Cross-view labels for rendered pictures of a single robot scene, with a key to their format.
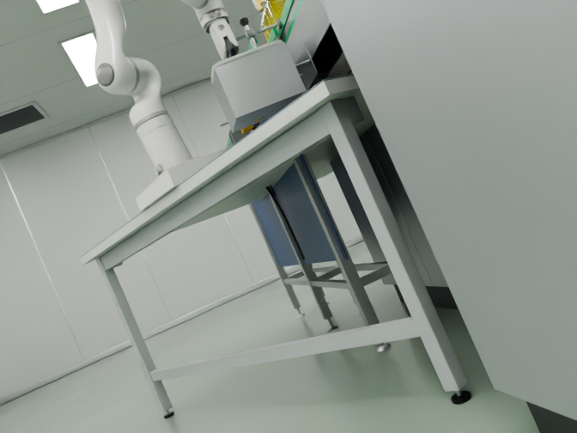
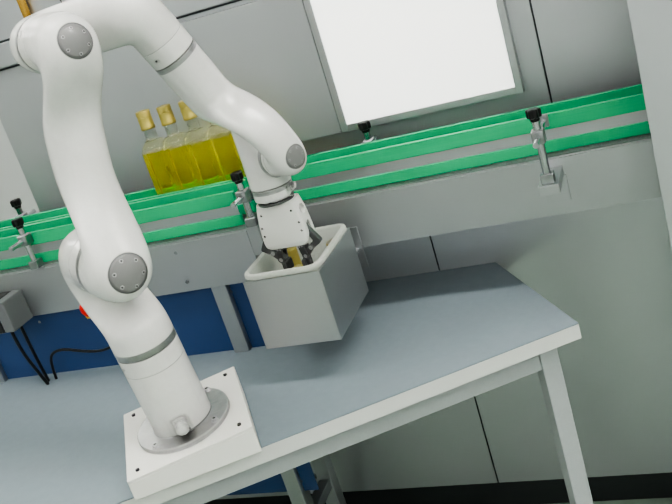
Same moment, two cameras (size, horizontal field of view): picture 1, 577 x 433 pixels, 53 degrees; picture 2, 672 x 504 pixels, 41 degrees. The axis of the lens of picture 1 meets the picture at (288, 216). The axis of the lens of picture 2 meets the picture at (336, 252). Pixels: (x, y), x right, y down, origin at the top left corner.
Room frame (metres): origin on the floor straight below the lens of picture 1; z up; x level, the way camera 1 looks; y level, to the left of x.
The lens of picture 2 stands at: (0.65, 1.37, 1.61)
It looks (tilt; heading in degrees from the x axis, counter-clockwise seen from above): 20 degrees down; 304
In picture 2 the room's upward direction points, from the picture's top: 18 degrees counter-clockwise
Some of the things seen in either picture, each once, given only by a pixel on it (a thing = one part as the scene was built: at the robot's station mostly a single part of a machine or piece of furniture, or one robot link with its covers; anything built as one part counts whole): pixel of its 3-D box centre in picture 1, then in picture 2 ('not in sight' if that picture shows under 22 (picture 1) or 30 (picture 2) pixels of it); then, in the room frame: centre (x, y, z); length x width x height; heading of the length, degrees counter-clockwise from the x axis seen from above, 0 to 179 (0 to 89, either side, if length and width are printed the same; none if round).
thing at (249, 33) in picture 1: (258, 33); (248, 194); (1.84, -0.15, 1.12); 0.17 x 0.03 x 0.12; 101
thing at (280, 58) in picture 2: not in sight; (315, 63); (1.75, -0.43, 1.32); 0.90 x 0.03 x 0.34; 11
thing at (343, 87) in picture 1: (323, 151); (177, 333); (2.28, -0.23, 0.73); 1.58 x 1.52 x 0.04; 41
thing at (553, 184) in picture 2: not in sight; (545, 160); (1.21, -0.26, 1.07); 0.17 x 0.05 x 0.23; 101
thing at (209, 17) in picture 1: (215, 20); (274, 190); (1.68, -0.03, 1.15); 0.09 x 0.08 x 0.03; 10
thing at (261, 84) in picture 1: (265, 85); (312, 281); (1.71, -0.10, 0.92); 0.27 x 0.17 x 0.15; 101
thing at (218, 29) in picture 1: (222, 39); (283, 219); (1.69, -0.03, 1.09); 0.10 x 0.07 x 0.11; 10
